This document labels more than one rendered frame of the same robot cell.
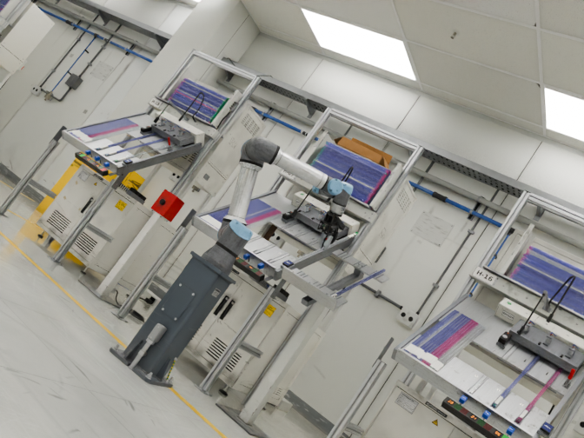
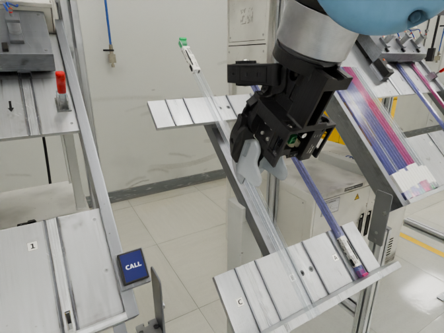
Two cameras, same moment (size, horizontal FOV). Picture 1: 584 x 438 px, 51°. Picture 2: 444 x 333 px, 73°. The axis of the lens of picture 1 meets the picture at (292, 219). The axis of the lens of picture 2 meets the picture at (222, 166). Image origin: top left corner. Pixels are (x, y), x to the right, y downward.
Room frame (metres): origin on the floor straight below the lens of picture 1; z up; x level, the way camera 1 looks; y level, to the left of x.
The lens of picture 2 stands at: (2.96, 0.18, 1.11)
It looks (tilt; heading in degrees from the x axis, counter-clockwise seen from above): 20 degrees down; 297
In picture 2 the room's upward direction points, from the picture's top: straight up
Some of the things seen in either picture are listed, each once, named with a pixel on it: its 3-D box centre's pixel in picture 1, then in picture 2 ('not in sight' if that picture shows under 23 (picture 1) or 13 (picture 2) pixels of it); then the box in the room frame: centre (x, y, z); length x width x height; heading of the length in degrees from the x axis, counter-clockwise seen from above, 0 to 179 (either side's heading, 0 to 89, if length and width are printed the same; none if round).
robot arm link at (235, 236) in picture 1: (235, 236); not in sight; (2.80, 0.16, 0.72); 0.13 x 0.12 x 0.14; 12
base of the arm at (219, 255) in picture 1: (221, 257); not in sight; (2.79, 0.16, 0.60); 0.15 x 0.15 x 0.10
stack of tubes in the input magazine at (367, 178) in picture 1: (348, 175); not in sight; (3.84, -0.13, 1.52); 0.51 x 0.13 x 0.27; 57
